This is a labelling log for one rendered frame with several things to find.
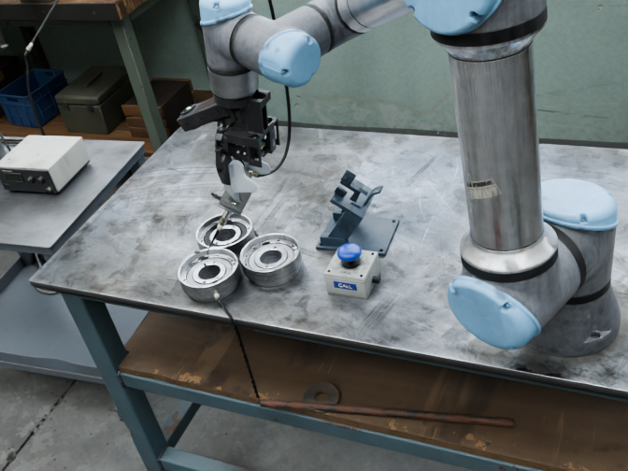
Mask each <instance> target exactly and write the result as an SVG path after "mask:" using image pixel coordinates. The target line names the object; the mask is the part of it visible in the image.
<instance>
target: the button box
mask: <svg viewBox="0 0 628 471"><path fill-rule="evenodd" d="M380 273H381V272H380V265H379V258H378V252H376V251H369V250H362V255H361V256H360V257H359V258H358V259H357V260H355V261H354V262H353V263H348V262H344V261H341V260H339V259H338V257H337V251H336V253H335V255H334V257H333V259H332V261H331V262H330V263H329V265H328V267H327V268H326V270H325V272H324V278H325V283H326V288H327V292H328V293H329V294H334V295H340V296H347V297H352V298H358V299H364V300H367V299H368V297H369V295H370V293H371V292H372V290H373V288H374V286H375V284H376V283H377V284H380V276H379V275H380Z"/></svg>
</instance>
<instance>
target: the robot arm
mask: <svg viewBox="0 0 628 471"><path fill-rule="evenodd" d="M199 7H200V17H201V21H200V25H201V26H202V31H203V38H204V43H205V50H206V56H207V70H208V76H209V82H210V89H211V91H212V92H213V97H212V98H209V99H207V100H205V101H203V102H201V103H198V104H196V105H191V106H189V107H186V108H185V109H184V110H183V111H182V112H181V113H180V114H181V115H180V116H179V118H178V119H177V122H178V123H179V125H180V126H181V128H182V129H183V130H184V132H187V131H190V130H194V129H196V128H199V127H200V126H202V125H205V124H207V123H210V122H213V121H216V120H219V119H221V120H220V121H219V122H218V123H217V126H218V127H219V128H218V129H217V132H216V134H215V153H216V169H217V172H218V175H219V177H220V180H221V183H222V184H223V185H224V187H225V189H226V191H227V192H228V193H229V194H230V195H231V197H232V198H233V199H234V200H235V201H236V202H238V203H239V202H240V194H239V193H255V192H256V191H257V184H256V182H255V181H253V180H252V179H250V178H249V177H247V176H246V174H245V171H247V170H248V168H249V169H252V170H254V171H256V172H257V173H259V174H260V175H268V174H270V172H271V167H270V165H269V164H267V163H265V162H263V161H262V156H263V157H265V155H266V154H267V153H271V154H272V153H273V152H274V150H275V149H276V145H280V141H279V130H278V118H275V117H270V116H267V108H266V103H267V102H268V101H269V100H270V99H271V94H270V91H267V90H262V89H259V85H260V84H259V75H258V74H260V75H262V76H264V77H266V78H267V79H269V80H271V81H273V82H276V83H281V84H283V85H286V86H288V87H292V88H296V87H301V86H303V85H305V84H307V83H308V82H309V81H310V79H311V77H312V75H314V74H316V72H317V70H318V68H319V65H320V61H321V57H322V56H323V55H324V54H326V53H327V52H329V51H331V50H333V49H335V48H337V47H338V46H340V45H342V44H344V43H345V42H347V41H349V40H351V39H353V38H354V37H357V36H360V35H362V34H364V33H367V32H368V31H370V30H372V29H375V28H377V27H379V26H381V25H383V24H385V23H387V22H389V21H393V20H395V19H397V18H400V17H402V16H404V15H406V14H408V13H410V12H412V11H415V13H414V18H415V19H416V20H417V21H418V22H419V23H420V24H421V25H422V26H424V27H425V28H427V29H428V30H430V34H431V38H432V40H433V41H434V42H435V43H436V44H437V45H438V46H440V47H441V48H443V49H444V50H446V51H447V52H448V55H449V62H450V76H451V84H452V91H453V99H454V106H455V114H456V121H457V129H458V137H459V144H460V152H461V160H462V168H463V175H464V189H465V197H466V204H467V212H468V219H469V227H470V228H469V229H468V230H467V231H466V232H465V233H464V235H463V236H462V238H461V241H460V254H461V262H462V273H461V275H460V276H459V277H456V278H454V279H453V280H452V282H451V284H450V286H449V287H448V291H447V298H448V303H449V305H450V309H451V311H452V313H453V314H454V316H455V317H456V319H457V320H458V321H459V322H460V323H461V325H462V326H464V327H465V328H466V329H467V330H468V331H469V332H470V333H471V334H472V335H474V336H475V337H477V338H478V339H480V340H481V341H483V342H485V343H487V344H489V345H491V346H493V347H496V348H499V349H503V350H515V349H518V348H521V347H523V346H525V345H526V344H528V345H529V346H531V347H532V348H534V349H536V350H539V351H541V352H544V353H547V354H549V355H553V356H559V357H569V358H571V357H582V356H588V355H591V354H595V353H596V352H598V351H601V350H603V349H605V348H606V347H607V346H609V345H610V344H611V343H612V342H613V341H614V339H615V338H616V336H617V334H618V332H619V329H620V321H621V311H620V307H619V304H618V301H617V298H616V295H615V293H614V291H613V288H612V285H611V274H612V265H613V256H614V247H615V238H616V229H617V226H618V224H619V219H618V217H617V216H618V205H617V202H616V200H615V198H613V196H612V194H611V193H610V192H609V191H607V190H606V189H604V188H603V187H601V186H599V185H596V184H594V183H591V182H589V181H585V180H580V179H573V178H556V179H550V180H546V181H542V182H541V171H540V155H539V139H538V123H537V107H536V91H535V59H534V43H533V39H534V37H535V36H536V35H537V34H538V33H539V32H540V31H541V30H542V29H543V28H544V26H545V25H546V23H547V21H548V7H547V0H312V1H310V2H308V3H307V4H305V5H303V6H301V7H299V8H298V9H296V10H294V11H292V12H290V13H288V14H286V15H284V16H282V17H280V18H279V19H277V20H270V19H267V18H266V17H263V16H261V15H259V14H256V13H254V12H252V8H253V4H252V3H251V1H250V0H200V1H199ZM275 126H276V131H277V138H275ZM231 156H233V158H235V159H234V160H233V161H232V158H231Z"/></svg>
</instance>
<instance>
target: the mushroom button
mask: <svg viewBox="0 0 628 471"><path fill-rule="evenodd" d="M361 255H362V249H361V247H360V246H359V245H357V244H355V243H346V244H344V245H342V246H340V247H339V248H338V250H337V257H338V259H339V260H341V261H344V262H348V263H353V262H354V261H355V260H357V259H358V258H359V257H360V256H361Z"/></svg>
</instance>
